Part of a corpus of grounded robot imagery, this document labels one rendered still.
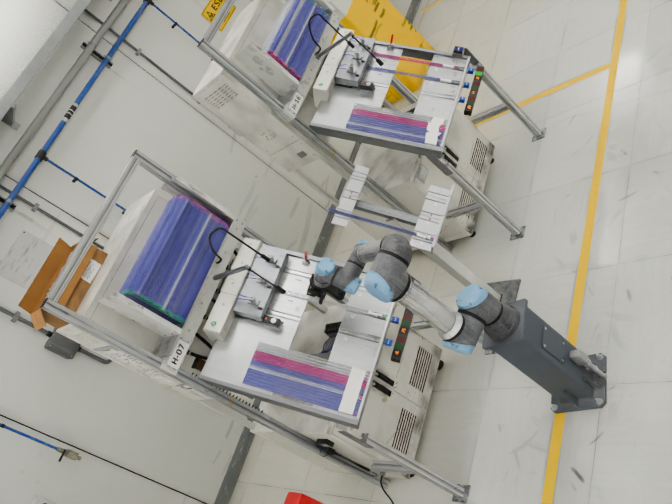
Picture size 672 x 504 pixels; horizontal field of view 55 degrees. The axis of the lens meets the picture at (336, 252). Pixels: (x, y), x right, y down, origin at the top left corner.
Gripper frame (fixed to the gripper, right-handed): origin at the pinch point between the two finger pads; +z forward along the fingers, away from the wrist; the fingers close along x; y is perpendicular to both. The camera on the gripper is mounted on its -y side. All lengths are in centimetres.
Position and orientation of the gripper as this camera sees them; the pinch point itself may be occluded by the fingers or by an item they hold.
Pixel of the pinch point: (322, 300)
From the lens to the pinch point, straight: 288.9
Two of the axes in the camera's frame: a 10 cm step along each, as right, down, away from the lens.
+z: -1.1, 4.6, 8.8
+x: -3.1, 8.3, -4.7
